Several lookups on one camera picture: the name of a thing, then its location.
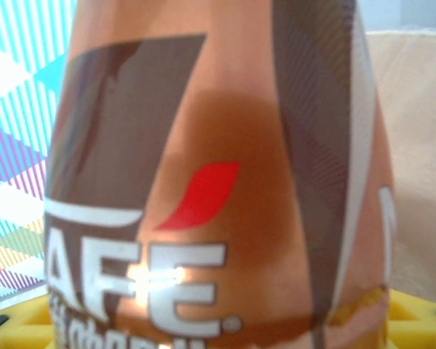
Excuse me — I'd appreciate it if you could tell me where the brown coffee bottle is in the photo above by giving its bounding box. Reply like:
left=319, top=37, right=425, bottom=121
left=42, top=0, right=399, bottom=349

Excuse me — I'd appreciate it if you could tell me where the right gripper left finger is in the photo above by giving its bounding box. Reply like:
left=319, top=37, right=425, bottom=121
left=0, top=286, right=57, bottom=349

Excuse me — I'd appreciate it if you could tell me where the round cream waste bin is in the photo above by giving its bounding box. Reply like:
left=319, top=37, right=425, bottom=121
left=363, top=30, right=436, bottom=310

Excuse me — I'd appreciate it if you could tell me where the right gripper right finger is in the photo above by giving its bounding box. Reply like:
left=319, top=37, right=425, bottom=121
left=329, top=286, right=436, bottom=349

